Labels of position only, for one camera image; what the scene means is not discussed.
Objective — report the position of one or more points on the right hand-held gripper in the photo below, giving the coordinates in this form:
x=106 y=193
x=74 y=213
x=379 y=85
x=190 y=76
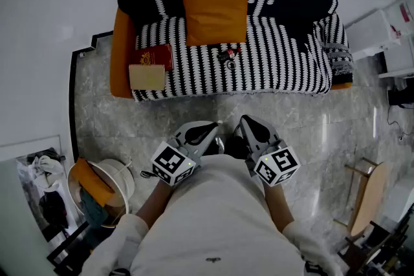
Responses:
x=278 y=165

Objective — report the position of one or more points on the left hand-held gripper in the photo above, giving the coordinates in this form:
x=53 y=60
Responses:
x=171 y=161

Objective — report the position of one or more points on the orange cushion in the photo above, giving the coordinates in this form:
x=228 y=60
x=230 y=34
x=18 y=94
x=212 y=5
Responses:
x=213 y=3

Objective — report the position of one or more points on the person's right forearm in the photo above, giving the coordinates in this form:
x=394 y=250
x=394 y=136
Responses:
x=278 y=207

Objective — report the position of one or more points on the person's left forearm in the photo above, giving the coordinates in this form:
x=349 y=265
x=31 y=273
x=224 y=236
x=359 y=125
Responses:
x=155 y=203

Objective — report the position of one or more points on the black white patterned sofa throw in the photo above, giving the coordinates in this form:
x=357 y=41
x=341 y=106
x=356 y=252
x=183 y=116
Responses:
x=275 y=64

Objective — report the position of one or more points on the person's black trousers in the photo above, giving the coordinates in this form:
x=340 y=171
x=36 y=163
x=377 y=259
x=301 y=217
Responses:
x=236 y=147

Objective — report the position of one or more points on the beige cardboard box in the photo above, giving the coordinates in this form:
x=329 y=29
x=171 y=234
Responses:
x=147 y=77

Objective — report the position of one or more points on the dark bottle with red label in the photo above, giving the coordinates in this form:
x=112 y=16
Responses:
x=228 y=54

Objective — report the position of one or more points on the person's white shirt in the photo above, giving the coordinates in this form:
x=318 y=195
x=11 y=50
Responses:
x=213 y=219

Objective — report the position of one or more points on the red book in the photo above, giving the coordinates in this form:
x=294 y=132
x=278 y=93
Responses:
x=155 y=56

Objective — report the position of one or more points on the white round basket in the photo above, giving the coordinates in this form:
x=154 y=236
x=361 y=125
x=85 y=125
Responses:
x=121 y=177

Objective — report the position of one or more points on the round wooden stool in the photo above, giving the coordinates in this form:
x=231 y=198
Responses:
x=370 y=200

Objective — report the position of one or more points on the teal cloth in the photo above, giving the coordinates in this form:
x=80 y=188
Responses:
x=93 y=210

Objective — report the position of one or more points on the black box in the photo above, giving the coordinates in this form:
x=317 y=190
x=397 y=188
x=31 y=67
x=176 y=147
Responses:
x=401 y=97

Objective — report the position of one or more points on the white cabinet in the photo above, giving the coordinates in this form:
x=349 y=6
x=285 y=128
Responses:
x=368 y=32

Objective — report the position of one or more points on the white shelf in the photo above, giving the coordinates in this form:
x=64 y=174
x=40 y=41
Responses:
x=399 y=61

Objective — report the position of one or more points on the leaning framed picture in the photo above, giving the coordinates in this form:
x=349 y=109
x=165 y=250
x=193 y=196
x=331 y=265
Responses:
x=48 y=190

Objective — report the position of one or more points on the black metal rack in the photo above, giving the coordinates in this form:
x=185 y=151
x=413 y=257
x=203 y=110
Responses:
x=381 y=245

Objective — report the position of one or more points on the red and white sign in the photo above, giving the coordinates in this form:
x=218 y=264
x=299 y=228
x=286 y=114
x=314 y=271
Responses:
x=405 y=12

